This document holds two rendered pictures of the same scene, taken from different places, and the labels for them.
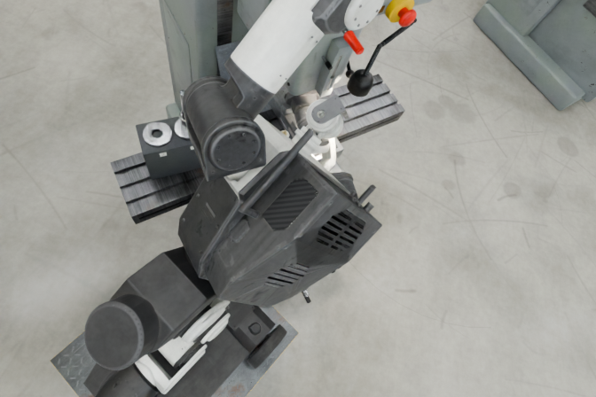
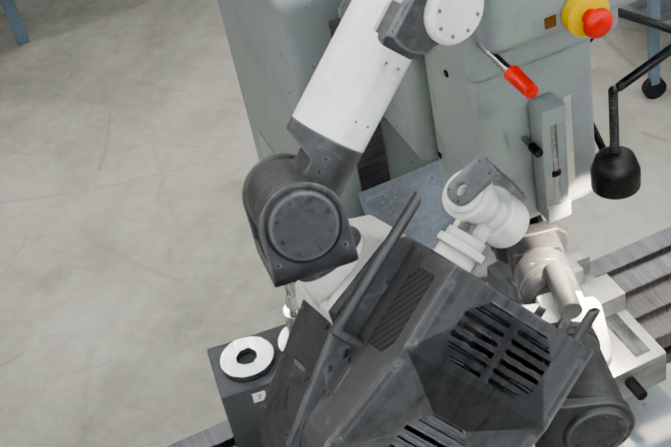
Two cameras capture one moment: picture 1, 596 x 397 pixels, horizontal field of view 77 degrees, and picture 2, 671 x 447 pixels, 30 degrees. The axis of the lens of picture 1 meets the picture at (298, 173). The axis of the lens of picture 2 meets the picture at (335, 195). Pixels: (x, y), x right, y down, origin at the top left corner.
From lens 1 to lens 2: 0.83 m
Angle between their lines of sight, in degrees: 31
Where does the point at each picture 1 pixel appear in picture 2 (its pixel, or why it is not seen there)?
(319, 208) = (435, 294)
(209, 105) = (269, 181)
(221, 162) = (286, 246)
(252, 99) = (323, 161)
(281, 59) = (350, 99)
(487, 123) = not seen: outside the picture
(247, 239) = (347, 382)
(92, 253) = not seen: outside the picture
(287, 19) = (348, 49)
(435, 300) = not seen: outside the picture
